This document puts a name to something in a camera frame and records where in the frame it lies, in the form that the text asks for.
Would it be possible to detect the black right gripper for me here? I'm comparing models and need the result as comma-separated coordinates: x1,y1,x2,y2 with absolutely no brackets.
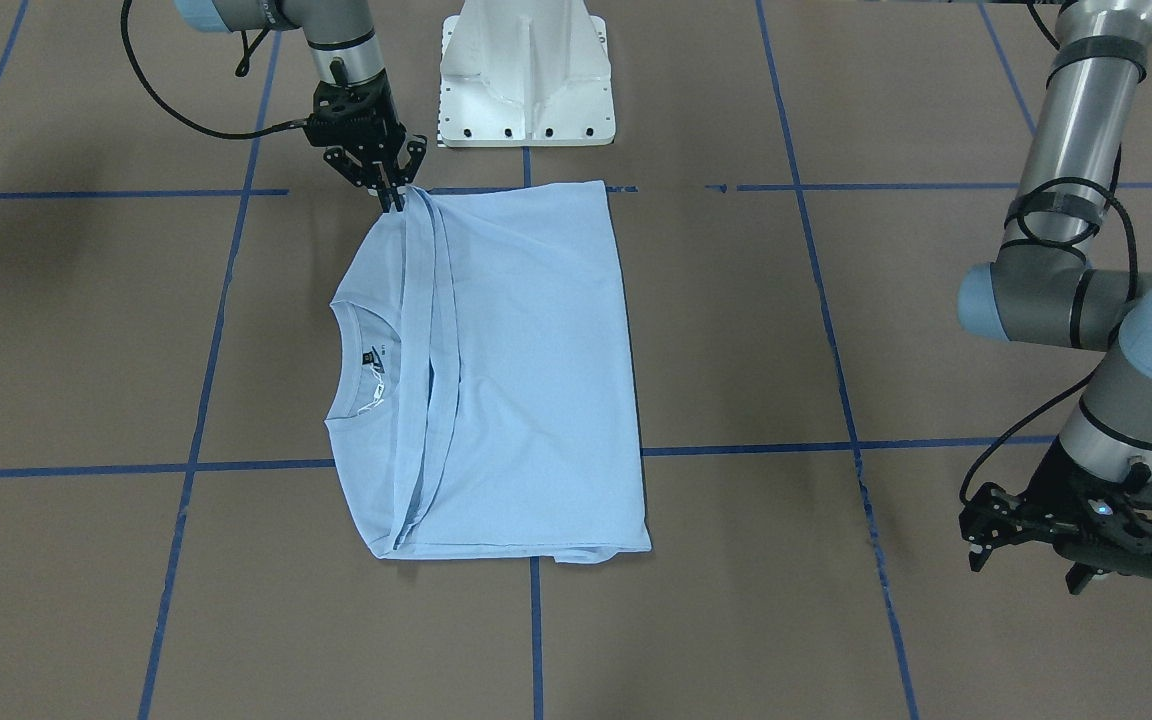
303,78,429,213

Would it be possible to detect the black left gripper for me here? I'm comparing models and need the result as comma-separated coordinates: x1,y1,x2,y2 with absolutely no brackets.
1021,439,1152,594

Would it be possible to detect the light blue t-shirt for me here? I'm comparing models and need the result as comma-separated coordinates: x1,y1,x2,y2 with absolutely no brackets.
325,181,652,564

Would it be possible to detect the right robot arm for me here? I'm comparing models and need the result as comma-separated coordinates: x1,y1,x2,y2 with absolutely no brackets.
175,1,429,213

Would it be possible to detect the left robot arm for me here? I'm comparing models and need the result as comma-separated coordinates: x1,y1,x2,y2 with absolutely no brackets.
957,1,1152,594

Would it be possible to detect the white pedestal column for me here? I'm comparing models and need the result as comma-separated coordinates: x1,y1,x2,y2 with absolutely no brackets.
435,1,617,149

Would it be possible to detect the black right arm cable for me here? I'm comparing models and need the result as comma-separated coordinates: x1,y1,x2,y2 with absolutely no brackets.
120,0,312,141

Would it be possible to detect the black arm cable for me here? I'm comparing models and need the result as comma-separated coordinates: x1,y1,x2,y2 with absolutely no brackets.
120,0,312,141
958,175,1140,506

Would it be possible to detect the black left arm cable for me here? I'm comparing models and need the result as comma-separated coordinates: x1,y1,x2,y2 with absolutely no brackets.
958,175,1140,506

